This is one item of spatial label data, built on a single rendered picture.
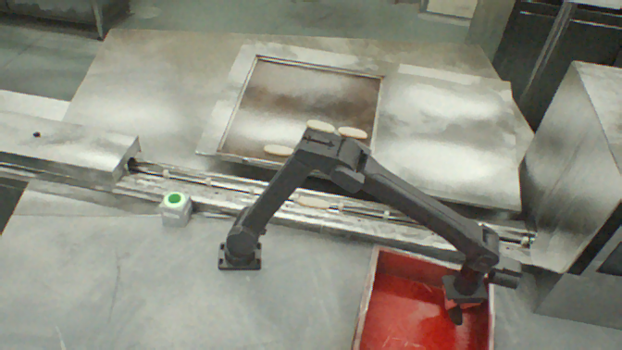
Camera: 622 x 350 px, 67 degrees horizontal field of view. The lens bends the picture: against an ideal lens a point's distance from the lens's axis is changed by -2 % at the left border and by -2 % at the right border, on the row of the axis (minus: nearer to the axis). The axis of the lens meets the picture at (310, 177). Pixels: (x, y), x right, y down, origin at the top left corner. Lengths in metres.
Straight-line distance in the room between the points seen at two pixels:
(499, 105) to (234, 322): 1.21
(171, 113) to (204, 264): 0.71
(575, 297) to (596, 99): 0.51
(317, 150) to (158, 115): 1.01
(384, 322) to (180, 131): 0.98
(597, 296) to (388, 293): 0.53
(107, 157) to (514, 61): 2.32
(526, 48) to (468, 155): 1.47
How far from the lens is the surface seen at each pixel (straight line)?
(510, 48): 3.03
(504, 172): 1.67
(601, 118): 1.32
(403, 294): 1.34
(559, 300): 1.41
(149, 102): 1.95
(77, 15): 4.13
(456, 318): 1.31
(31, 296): 1.43
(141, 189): 1.53
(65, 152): 1.63
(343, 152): 0.97
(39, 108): 2.04
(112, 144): 1.61
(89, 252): 1.46
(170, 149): 1.71
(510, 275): 1.19
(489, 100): 1.88
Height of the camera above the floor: 1.92
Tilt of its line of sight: 44 degrees down
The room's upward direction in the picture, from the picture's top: 6 degrees clockwise
